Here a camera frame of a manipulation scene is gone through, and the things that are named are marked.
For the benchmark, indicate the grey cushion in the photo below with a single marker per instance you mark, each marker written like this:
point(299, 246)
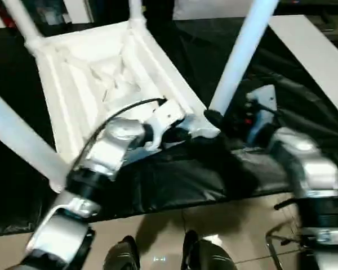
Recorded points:
point(214, 8)

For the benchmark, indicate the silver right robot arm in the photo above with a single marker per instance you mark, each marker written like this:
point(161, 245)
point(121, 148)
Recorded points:
point(312, 168)

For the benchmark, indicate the black stand leg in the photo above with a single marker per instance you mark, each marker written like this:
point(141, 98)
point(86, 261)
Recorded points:
point(286, 204)

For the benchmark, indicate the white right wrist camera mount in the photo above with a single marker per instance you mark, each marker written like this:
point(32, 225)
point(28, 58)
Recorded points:
point(266, 95)

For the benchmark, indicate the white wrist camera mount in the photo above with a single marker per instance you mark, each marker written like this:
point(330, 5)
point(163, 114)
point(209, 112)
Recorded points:
point(169, 112)
point(266, 95)

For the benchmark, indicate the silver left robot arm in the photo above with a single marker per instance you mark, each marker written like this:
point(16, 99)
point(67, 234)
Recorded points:
point(110, 149)

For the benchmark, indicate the white flat board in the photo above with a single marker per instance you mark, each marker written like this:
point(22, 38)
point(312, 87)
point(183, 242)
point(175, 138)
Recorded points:
point(312, 56)

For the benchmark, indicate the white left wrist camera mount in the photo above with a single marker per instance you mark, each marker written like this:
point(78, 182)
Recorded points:
point(169, 112)

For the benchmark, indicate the black work mat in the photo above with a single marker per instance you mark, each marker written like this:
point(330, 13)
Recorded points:
point(256, 168)

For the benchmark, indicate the dark right robot foot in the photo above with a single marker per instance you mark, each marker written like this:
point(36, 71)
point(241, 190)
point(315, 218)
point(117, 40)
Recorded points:
point(208, 253)

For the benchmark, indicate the white glass-door cabinet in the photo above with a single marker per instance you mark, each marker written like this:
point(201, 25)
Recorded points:
point(81, 11)

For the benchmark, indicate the white plastic table top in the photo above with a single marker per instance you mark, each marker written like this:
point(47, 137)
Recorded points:
point(101, 62)

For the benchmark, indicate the black box with gold label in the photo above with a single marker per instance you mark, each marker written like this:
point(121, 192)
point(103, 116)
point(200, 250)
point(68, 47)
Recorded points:
point(157, 8)

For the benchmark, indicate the white plastic table leg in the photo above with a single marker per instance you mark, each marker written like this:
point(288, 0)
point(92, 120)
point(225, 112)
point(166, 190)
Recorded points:
point(136, 11)
point(22, 135)
point(22, 25)
point(242, 50)

